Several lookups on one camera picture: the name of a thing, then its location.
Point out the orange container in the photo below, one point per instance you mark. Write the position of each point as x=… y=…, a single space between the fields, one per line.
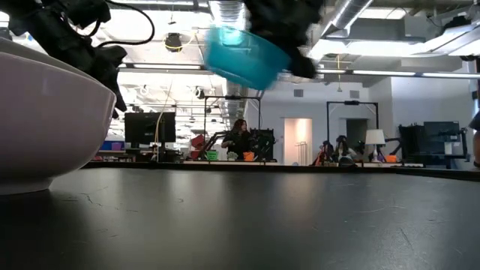
x=248 y=156

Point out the large white bowl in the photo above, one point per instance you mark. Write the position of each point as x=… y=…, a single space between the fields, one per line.
x=48 y=123

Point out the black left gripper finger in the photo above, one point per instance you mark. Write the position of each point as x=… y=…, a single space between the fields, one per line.
x=112 y=78

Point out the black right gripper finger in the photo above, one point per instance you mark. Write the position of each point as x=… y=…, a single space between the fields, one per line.
x=303 y=63

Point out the teal blue bowl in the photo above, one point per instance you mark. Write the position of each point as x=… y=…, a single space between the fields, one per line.
x=243 y=60

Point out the black monitor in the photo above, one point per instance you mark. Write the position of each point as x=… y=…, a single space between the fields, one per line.
x=148 y=127

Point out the white table lamp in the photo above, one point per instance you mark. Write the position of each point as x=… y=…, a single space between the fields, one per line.
x=375 y=138

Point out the person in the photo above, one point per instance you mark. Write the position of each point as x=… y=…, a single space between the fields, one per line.
x=238 y=140
x=343 y=150

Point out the green container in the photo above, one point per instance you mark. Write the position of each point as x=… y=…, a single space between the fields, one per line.
x=212 y=155

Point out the black equipment cart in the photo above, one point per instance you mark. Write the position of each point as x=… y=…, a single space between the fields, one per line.
x=431 y=140

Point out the black metal rig frame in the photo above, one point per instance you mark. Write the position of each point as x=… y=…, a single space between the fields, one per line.
x=352 y=102
x=232 y=97

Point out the black overhead camera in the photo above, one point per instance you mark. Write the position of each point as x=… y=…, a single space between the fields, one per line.
x=173 y=42

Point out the silver ventilation duct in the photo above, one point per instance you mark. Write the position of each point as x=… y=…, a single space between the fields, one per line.
x=347 y=15

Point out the black table mat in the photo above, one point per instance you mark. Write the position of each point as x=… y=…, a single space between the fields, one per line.
x=262 y=217

